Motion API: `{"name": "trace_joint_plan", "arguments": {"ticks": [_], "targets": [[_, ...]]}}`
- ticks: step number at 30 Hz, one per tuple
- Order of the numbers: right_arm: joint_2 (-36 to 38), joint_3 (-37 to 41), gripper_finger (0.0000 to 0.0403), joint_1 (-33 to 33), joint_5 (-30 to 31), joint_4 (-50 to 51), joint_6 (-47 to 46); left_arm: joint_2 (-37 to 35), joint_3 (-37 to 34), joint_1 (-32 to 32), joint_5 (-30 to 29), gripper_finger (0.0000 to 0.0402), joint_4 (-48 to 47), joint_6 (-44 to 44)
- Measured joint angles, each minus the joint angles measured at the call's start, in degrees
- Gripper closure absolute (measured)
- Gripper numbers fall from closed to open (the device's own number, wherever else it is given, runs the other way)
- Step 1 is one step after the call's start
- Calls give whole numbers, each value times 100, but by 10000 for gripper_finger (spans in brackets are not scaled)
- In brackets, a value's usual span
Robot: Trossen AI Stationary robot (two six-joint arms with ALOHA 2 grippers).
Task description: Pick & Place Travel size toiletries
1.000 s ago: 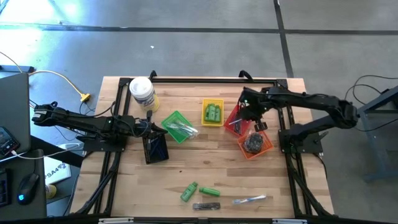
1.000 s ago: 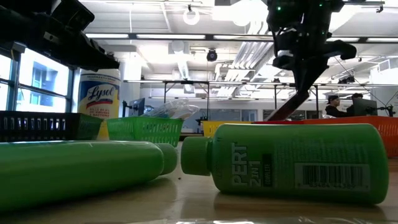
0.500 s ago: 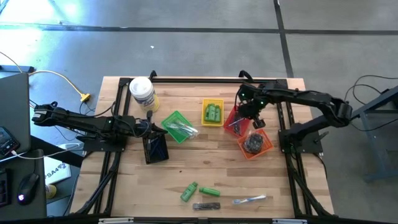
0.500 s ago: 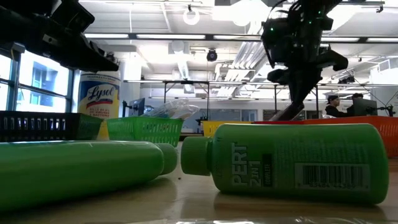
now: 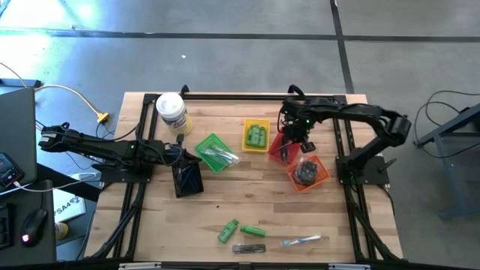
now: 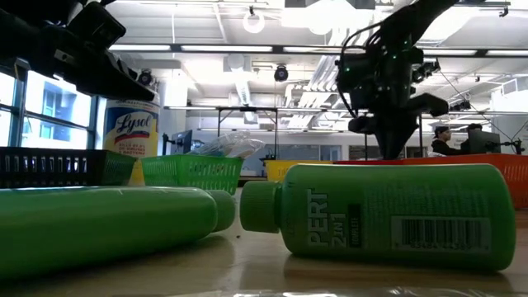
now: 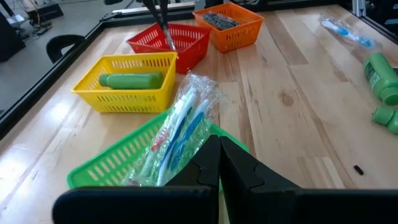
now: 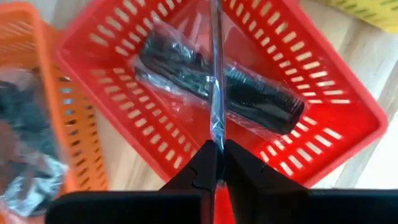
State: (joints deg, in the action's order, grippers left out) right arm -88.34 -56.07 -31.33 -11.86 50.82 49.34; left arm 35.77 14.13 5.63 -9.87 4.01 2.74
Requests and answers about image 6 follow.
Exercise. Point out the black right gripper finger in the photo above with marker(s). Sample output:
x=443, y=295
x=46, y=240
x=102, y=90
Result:
x=402, y=138
x=387, y=142

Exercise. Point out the yellow plastic basket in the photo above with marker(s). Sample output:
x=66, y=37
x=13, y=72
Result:
x=280, y=171

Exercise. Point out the green Pert shampoo bottle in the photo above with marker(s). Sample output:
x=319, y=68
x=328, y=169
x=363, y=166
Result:
x=371, y=198
x=103, y=227

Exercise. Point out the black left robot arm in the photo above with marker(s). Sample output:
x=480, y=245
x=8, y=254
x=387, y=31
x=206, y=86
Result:
x=16, y=37

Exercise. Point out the black plastic basket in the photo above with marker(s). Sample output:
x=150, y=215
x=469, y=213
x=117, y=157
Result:
x=41, y=181

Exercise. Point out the green plastic basket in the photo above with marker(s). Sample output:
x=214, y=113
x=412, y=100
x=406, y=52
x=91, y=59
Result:
x=194, y=181

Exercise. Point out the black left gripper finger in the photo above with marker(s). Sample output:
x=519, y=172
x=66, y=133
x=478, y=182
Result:
x=119, y=84

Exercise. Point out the large window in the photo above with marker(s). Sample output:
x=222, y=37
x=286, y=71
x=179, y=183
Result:
x=62, y=107

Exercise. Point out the Lysol wipes canister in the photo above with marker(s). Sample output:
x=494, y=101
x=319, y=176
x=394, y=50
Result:
x=132, y=132

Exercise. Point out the person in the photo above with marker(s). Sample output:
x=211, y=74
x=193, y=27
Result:
x=441, y=144
x=474, y=127

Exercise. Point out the blue white wrapped toothbrush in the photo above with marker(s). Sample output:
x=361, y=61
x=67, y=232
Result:
x=214, y=152

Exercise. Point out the black hanging camera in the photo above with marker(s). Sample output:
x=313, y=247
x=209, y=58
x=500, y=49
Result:
x=145, y=78
x=460, y=106
x=281, y=74
x=427, y=70

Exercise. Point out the red white toothbrush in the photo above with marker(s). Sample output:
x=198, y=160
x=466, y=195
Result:
x=251, y=148

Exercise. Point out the black computer monitor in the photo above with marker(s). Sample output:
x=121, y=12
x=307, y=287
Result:
x=482, y=142
x=183, y=142

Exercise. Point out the overhead light bar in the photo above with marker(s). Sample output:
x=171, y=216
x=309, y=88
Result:
x=227, y=48

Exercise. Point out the orange plastic basket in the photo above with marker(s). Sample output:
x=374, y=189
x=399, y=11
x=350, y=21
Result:
x=517, y=181

